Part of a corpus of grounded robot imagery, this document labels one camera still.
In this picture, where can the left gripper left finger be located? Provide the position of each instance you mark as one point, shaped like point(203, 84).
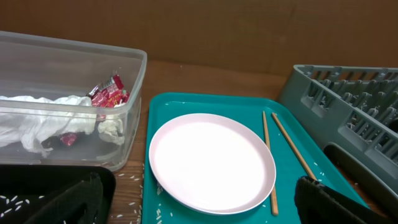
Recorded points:
point(78, 202)

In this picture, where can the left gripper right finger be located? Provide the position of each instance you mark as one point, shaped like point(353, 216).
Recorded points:
point(319, 204)

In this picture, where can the black tray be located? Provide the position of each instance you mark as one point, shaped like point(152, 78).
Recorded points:
point(22, 186)

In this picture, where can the red snack wrapper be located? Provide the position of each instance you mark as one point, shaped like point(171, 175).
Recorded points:
point(110, 94)

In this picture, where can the white rice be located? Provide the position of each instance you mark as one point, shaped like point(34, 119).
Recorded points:
point(127, 200)

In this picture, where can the clear plastic bin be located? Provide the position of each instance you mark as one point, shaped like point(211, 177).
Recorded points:
point(43, 73)

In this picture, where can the grey dishwasher rack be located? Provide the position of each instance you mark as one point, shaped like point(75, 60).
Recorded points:
point(354, 108)

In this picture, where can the large white plate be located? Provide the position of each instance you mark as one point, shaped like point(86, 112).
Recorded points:
point(212, 164)

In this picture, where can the teal serving tray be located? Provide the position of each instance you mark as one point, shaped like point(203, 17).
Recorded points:
point(160, 207)

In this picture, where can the white napkin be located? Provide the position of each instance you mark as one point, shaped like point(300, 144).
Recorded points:
point(33, 127)

